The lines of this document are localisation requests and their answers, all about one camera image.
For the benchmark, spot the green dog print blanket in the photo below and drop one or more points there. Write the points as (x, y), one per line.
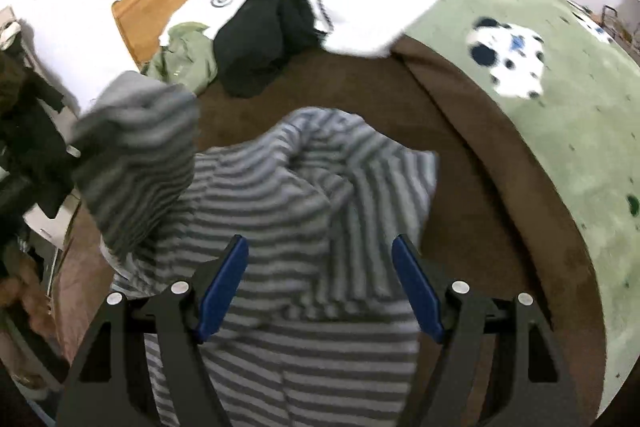
(575, 132)

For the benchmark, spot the black puffer coat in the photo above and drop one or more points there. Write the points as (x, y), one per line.
(30, 132)

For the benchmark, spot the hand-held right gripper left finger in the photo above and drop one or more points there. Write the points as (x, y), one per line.
(222, 287)

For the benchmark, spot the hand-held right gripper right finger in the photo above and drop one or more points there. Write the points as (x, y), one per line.
(417, 287)

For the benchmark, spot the grey striped hoodie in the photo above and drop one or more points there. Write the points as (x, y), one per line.
(310, 217)

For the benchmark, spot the black garment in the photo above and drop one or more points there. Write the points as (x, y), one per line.
(260, 37)

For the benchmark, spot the green jacket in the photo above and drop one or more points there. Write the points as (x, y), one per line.
(185, 57)

